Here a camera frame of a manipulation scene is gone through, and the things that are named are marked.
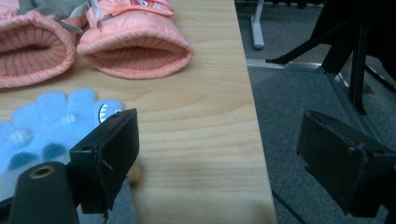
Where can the blue fleece glove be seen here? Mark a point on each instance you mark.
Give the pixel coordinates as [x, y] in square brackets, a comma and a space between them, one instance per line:
[46, 124]

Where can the white desk frame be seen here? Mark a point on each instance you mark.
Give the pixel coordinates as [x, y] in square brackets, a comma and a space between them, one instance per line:
[257, 28]

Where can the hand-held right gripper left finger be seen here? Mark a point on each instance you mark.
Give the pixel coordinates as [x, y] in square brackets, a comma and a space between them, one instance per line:
[106, 155]

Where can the pink winter glove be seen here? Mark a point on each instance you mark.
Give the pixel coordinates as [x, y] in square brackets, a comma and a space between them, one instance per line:
[31, 46]
[134, 40]

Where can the black tripod stand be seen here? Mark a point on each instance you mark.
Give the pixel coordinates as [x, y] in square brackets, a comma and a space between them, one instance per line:
[358, 46]

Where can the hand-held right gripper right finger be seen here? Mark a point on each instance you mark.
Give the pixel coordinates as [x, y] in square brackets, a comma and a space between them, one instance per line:
[336, 155]

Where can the metal floor rail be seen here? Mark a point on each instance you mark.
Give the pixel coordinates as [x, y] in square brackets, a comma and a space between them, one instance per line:
[348, 102]
[280, 64]

